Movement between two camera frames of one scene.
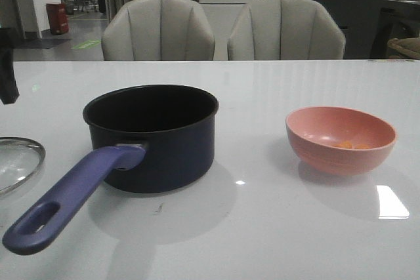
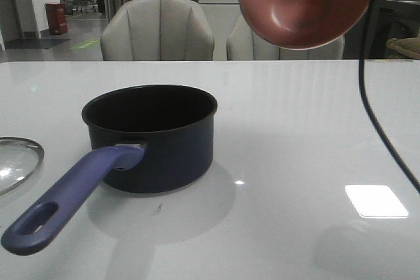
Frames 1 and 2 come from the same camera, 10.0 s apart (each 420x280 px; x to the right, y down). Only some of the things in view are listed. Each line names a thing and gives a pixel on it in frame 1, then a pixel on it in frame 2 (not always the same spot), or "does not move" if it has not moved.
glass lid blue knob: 20,159 does not move
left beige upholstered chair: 157,28 does not move
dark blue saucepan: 161,139 does not move
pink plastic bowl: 338,140 → 290,9
